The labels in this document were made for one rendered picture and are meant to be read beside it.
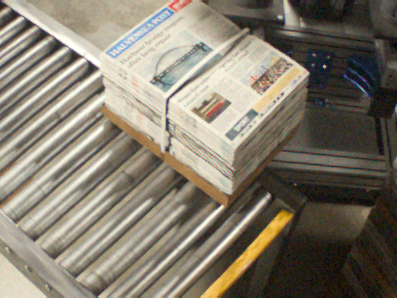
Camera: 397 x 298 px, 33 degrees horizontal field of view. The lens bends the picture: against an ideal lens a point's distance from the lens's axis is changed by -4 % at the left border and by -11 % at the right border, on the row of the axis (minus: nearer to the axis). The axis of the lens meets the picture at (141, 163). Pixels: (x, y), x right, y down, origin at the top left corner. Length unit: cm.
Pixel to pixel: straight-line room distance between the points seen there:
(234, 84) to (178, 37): 18
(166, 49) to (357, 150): 114
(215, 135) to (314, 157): 105
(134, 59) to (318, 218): 124
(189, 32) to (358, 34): 72
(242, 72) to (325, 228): 114
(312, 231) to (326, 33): 78
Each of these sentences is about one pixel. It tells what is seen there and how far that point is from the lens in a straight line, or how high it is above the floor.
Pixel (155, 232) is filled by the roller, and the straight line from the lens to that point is 155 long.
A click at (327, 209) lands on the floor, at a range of 259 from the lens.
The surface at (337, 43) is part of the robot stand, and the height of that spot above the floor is 72.
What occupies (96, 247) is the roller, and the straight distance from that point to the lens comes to 154.
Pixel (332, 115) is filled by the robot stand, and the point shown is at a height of 21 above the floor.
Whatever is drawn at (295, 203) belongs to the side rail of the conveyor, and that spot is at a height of 80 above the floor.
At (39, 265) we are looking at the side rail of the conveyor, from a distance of 152.
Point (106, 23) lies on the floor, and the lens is 309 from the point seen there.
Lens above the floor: 215
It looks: 56 degrees down
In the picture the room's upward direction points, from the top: straight up
